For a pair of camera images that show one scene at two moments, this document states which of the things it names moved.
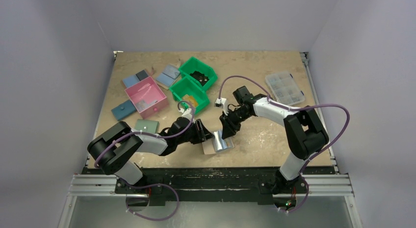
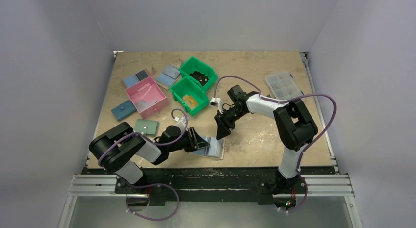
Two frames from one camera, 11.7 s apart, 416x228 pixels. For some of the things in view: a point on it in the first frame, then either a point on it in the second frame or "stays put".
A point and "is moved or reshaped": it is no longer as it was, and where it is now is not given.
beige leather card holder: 217,144 is moved or reshaped
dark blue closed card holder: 123,110 stays put
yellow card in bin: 191,99 stays put
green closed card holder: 147,125 stays put
